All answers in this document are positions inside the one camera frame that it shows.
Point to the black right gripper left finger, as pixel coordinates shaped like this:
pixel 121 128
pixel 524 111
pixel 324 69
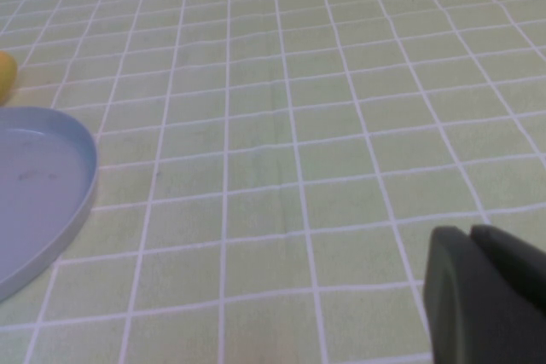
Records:
pixel 460 308

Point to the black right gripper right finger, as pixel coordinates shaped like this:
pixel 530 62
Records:
pixel 516 257

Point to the orange mango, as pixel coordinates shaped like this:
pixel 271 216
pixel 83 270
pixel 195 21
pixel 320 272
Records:
pixel 6 78

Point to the blue round plate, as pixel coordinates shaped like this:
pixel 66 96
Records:
pixel 38 193

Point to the green checked tablecloth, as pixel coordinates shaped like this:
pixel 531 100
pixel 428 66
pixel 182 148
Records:
pixel 273 125

